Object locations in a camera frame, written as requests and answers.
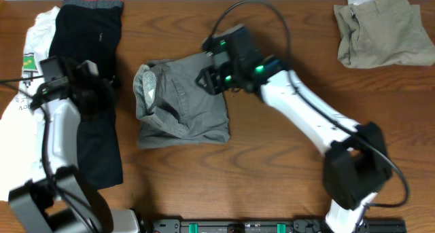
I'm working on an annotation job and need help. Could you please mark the khaki folded shorts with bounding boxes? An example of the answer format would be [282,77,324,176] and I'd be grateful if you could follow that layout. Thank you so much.
[334,0,434,69]

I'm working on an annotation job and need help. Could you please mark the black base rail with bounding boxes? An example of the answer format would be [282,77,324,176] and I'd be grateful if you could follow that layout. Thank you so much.
[139,219,407,233]

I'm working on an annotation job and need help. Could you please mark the black shorts red waistband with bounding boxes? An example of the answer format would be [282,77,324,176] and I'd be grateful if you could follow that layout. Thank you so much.
[49,0,124,189]

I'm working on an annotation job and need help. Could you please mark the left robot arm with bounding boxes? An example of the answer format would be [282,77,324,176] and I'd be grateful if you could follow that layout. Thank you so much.
[7,56,144,232]

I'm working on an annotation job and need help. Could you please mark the white printed t-shirt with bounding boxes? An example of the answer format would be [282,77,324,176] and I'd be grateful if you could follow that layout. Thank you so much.
[1,7,60,201]

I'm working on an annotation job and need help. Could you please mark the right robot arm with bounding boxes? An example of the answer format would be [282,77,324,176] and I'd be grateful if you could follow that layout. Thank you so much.
[196,25,392,232]

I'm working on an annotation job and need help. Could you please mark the grey shorts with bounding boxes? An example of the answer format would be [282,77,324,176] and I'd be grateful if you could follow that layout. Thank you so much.
[133,53,230,149]

